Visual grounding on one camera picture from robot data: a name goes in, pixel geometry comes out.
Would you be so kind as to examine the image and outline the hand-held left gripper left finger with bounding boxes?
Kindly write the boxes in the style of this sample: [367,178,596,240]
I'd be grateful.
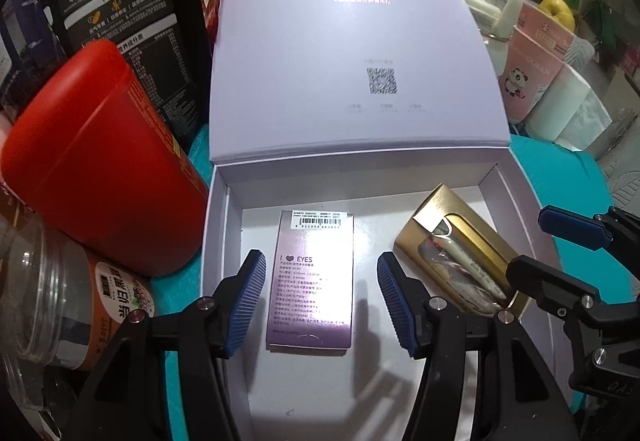
[60,248,268,441]

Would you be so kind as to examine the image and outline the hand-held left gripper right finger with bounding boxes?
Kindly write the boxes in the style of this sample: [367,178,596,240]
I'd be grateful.
[376,251,583,441]

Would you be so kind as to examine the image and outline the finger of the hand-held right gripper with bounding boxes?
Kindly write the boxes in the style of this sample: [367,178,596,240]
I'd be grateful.
[505,255,640,354]
[537,205,640,281]

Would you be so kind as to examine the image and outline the small purple carton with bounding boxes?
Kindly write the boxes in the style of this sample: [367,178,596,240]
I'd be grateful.
[266,210,357,352]

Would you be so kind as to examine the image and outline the gold window carton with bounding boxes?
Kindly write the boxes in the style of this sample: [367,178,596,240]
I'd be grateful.
[393,184,533,322]

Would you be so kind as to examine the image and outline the lavender gift box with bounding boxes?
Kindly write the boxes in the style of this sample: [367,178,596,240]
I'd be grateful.
[200,0,573,441]

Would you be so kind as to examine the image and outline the grey leaf chair cushion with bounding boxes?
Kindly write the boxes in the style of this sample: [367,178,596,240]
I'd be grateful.
[597,151,640,232]

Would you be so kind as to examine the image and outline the white tissue roll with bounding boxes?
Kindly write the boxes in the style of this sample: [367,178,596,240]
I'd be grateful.
[527,66,613,152]

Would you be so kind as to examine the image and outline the pink panda paper cup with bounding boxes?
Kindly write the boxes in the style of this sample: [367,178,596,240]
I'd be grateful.
[497,4,578,124]

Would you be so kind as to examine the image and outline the grey leaf pillow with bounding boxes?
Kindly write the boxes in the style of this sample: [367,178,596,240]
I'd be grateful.
[570,38,598,69]

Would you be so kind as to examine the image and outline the clear jar orange-brown label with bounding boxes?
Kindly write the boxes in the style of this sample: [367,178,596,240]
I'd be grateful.
[0,216,156,412]

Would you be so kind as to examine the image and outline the green tote bag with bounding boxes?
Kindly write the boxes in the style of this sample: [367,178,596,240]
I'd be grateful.
[597,11,621,51]

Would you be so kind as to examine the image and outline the red canister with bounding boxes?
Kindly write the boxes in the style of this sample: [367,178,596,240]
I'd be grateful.
[0,38,211,278]

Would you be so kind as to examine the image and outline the yellow-green apple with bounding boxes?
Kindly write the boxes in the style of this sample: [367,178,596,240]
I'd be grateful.
[537,0,576,34]

